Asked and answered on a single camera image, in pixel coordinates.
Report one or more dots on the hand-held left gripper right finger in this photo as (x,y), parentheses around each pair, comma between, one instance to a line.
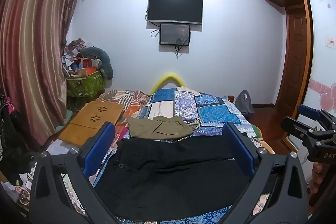
(244,153)

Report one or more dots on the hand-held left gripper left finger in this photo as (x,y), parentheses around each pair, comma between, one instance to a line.
(98,148)

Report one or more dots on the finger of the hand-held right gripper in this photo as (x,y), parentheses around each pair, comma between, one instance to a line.
(296,125)
(309,110)

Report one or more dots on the black pants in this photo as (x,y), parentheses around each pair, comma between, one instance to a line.
(170,169)

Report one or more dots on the olive green pants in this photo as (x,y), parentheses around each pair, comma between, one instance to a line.
(157,128)

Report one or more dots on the person's right hand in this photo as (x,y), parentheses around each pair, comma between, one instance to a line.
(317,176)

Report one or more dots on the bamboo lap desk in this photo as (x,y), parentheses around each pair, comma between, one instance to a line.
(89,121)

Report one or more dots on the grey plastic bag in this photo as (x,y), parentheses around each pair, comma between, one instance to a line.
(244,103)

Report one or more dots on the blue patchwork blanket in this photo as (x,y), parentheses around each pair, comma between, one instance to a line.
(207,111)

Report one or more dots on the brown wooden door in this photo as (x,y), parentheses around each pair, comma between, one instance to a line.
(294,56)

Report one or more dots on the orange patterned blanket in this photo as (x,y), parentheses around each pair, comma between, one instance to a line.
(126,98)

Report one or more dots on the orange cardboard box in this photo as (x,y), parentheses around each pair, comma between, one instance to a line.
(85,71)

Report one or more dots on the yellow foam tube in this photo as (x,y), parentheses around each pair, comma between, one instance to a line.
(170,76)

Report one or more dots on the striped pink curtain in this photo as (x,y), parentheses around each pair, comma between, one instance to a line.
(31,50)

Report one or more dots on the small black wall monitor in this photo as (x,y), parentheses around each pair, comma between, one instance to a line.
(174,34)

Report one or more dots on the black wall television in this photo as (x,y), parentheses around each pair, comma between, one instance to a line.
(175,7)

